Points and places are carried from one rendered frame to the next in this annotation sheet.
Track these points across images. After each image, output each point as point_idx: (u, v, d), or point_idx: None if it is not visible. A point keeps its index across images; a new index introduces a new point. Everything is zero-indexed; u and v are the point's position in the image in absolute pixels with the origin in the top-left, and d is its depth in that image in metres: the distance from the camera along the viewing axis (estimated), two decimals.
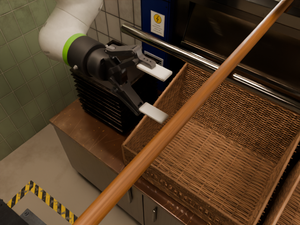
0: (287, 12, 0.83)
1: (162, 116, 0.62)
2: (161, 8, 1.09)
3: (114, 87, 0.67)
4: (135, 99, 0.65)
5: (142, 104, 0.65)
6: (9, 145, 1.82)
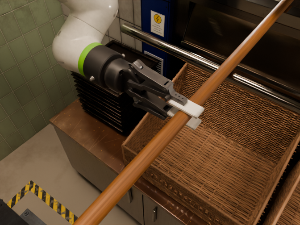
0: (287, 12, 0.83)
1: (195, 121, 0.55)
2: (161, 8, 1.09)
3: (135, 100, 0.63)
4: (160, 103, 0.58)
5: (169, 107, 0.58)
6: (9, 145, 1.82)
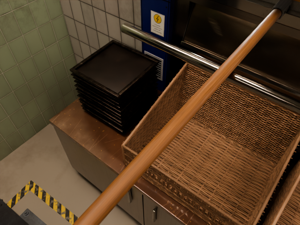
0: (287, 12, 0.83)
1: None
2: (161, 8, 1.09)
3: None
4: None
5: None
6: (9, 145, 1.82)
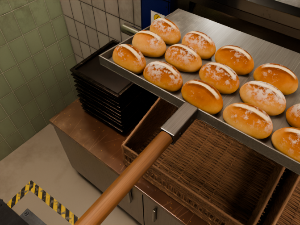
0: (287, 12, 0.83)
1: None
2: (161, 8, 1.09)
3: None
4: None
5: None
6: (9, 145, 1.82)
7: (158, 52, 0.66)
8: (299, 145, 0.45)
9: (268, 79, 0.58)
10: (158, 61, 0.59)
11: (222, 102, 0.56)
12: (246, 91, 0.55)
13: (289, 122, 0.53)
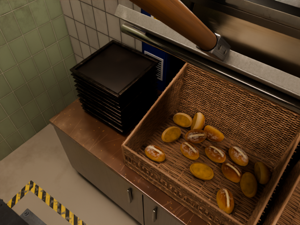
0: (287, 12, 0.83)
1: None
2: None
3: None
4: None
5: None
6: (9, 145, 1.82)
7: (191, 118, 1.24)
8: (269, 169, 1.07)
9: (226, 172, 1.08)
10: (193, 134, 1.17)
11: (221, 136, 1.18)
12: (231, 151, 1.14)
13: (252, 174, 1.04)
